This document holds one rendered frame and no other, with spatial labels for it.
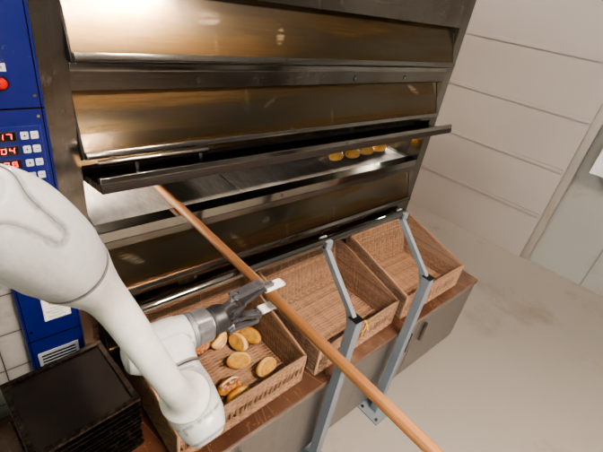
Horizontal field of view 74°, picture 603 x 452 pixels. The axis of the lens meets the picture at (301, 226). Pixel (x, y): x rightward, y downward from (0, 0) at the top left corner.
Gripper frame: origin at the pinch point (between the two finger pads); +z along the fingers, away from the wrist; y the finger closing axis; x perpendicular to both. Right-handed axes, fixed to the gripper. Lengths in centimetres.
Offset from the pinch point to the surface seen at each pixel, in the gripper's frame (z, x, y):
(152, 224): -12, -53, 3
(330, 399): 36, 6, 69
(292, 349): 26, -11, 49
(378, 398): -0.6, 39.7, -0.3
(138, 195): -9, -73, 2
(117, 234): -24, -53, 4
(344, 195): 90, -54, 14
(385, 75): 97, -53, -47
